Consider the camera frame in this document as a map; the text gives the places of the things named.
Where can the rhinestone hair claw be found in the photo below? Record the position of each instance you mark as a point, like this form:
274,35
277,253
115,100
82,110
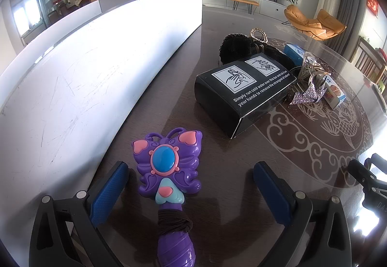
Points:
263,37

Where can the wooden bench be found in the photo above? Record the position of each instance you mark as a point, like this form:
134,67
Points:
243,1

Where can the black printed box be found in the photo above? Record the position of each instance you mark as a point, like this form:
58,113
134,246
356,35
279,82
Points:
242,104

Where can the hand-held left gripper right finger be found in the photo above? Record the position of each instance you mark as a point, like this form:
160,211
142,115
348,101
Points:
273,194

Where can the red wall hanging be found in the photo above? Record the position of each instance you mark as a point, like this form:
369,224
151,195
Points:
373,2

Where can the orange lounge chair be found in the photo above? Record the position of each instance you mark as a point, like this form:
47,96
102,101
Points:
302,20

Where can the purple butterfly toy wand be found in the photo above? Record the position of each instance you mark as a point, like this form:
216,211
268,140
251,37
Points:
163,161

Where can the white board panel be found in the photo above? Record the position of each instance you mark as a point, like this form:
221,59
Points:
75,88

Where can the rhinestone bow hair clip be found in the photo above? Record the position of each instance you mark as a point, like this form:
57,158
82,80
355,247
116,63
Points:
308,94

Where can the wooden chair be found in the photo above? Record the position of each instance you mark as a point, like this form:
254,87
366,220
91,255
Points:
370,61

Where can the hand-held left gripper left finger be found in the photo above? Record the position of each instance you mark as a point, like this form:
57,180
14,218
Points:
105,194

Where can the dark patterned glass desktop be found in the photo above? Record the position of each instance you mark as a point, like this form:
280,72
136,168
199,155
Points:
229,170

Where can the blue medicine box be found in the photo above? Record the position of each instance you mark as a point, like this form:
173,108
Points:
294,52

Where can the black fluffy pouch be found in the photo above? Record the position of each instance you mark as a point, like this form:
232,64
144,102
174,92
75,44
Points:
235,46

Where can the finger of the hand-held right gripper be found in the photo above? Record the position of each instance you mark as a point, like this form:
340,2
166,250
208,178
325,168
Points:
359,168
378,161

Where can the clear brown hair claw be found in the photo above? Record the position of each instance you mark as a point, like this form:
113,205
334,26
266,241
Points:
308,61

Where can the grey curtain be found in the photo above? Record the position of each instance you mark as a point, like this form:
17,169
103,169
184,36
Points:
352,7

